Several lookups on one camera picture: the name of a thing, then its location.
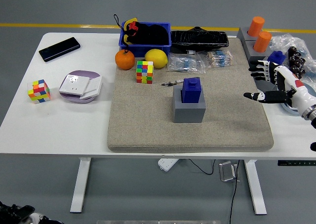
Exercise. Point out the light blue plate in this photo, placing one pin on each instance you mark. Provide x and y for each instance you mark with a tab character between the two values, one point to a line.
308	85

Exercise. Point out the grey round-hole holder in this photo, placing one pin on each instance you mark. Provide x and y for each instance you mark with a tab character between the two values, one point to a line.
243	35
251	55

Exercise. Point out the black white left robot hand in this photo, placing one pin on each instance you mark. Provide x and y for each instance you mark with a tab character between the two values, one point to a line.
14	214

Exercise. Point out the dark brown knob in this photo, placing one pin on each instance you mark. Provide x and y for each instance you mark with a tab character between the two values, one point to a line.
298	55
301	72
302	61
292	51
295	60
294	68

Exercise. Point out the crumpled clear plastic bag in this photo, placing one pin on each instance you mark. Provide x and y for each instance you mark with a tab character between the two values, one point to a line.
287	40

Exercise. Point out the small white connector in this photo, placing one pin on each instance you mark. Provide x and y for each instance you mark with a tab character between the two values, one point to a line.
190	52

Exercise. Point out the white power strip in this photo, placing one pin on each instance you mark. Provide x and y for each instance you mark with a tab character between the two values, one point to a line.
167	164

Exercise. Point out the grey-brown mat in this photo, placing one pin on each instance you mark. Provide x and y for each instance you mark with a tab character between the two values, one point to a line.
148	120

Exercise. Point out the white table leg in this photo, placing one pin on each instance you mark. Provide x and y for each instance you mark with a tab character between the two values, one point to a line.
80	184
255	187

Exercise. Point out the orange fruit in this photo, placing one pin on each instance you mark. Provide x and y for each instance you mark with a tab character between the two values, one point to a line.
124	60

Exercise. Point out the blue plastic bin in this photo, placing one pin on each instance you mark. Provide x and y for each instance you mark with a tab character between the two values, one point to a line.
145	50

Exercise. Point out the black keyboard in plastic wrap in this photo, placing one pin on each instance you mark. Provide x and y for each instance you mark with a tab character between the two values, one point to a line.
200	40

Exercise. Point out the clear bag of blue resistors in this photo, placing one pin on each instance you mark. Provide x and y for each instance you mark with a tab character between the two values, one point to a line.
185	64

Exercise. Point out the white wall switch panel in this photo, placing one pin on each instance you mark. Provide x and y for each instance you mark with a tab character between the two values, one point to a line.
93	87

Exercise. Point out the white wall socket panel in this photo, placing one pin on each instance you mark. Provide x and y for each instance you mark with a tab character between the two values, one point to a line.
74	85

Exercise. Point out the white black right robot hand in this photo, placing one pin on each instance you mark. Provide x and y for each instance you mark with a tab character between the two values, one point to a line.
287	79

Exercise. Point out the scrambled twisted rubik's cube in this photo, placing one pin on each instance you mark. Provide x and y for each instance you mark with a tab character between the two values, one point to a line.
39	91

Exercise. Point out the black smartphone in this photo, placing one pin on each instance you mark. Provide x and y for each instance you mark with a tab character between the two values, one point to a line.
59	48

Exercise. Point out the clear bag of mixed resistors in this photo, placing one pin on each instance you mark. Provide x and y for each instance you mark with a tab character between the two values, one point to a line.
219	58

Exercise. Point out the purple plate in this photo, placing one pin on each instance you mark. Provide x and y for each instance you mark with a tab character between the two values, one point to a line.
81	73

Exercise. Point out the orange cylinder stamp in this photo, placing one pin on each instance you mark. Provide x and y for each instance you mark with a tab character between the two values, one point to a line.
256	26
262	42

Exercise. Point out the yellow lemon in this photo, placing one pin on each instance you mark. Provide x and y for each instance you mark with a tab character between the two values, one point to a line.
156	58

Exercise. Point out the black table control panel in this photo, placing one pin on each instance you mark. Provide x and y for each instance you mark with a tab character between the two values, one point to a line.
296	163

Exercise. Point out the yellow red toy piece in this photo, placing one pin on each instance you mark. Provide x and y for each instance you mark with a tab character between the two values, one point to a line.
128	24

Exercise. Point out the blue seal stamp block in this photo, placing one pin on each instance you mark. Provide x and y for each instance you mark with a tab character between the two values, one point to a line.
276	57
191	90

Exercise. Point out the black silver pen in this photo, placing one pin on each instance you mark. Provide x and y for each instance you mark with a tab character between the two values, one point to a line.
170	83

